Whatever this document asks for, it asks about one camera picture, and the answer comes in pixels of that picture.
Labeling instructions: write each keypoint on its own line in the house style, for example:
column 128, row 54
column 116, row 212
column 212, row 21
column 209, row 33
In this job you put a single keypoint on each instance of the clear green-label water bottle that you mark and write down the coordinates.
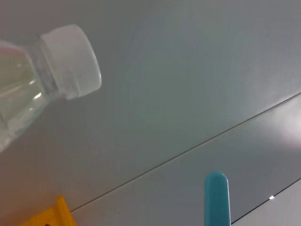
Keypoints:
column 70, row 61

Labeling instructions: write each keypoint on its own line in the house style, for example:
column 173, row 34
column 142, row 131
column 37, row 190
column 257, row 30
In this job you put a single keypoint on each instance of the yellow plastic bin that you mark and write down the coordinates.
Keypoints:
column 56, row 214

